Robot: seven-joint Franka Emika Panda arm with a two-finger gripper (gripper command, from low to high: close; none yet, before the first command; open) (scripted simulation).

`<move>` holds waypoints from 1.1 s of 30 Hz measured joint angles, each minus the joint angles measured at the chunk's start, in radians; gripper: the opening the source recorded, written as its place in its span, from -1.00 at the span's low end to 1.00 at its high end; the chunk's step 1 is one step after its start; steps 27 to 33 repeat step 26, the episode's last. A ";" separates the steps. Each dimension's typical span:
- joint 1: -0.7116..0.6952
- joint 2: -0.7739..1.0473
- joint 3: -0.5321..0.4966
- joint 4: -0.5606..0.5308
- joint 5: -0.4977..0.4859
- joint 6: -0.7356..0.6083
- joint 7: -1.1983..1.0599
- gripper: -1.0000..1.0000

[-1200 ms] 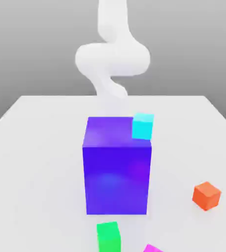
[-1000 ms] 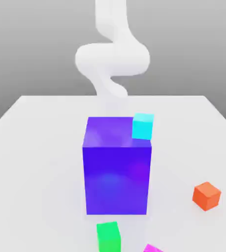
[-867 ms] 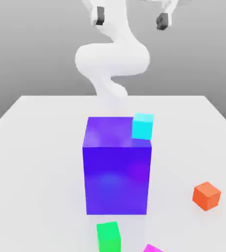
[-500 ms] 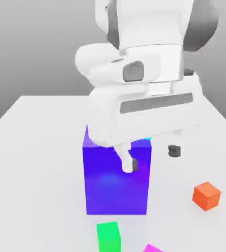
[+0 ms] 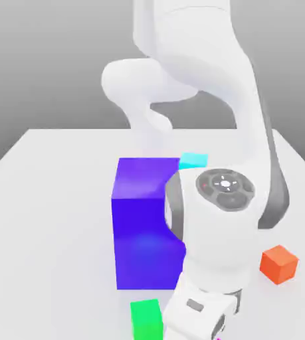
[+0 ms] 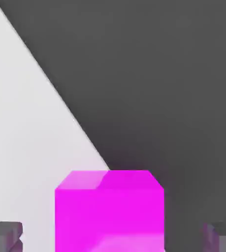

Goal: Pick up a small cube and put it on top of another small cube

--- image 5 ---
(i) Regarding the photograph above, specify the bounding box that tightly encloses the small cyan cube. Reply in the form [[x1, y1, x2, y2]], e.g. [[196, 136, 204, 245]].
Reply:
[[178, 152, 209, 171]]

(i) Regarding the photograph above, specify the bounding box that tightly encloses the large blue box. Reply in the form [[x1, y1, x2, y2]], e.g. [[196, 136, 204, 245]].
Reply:
[[111, 157, 187, 291]]

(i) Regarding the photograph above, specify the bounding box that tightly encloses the small orange cube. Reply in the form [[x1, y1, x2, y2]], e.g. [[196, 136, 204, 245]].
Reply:
[[258, 244, 300, 286]]

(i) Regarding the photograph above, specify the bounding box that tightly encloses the small green cube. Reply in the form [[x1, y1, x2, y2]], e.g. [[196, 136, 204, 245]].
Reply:
[[130, 299, 164, 340]]

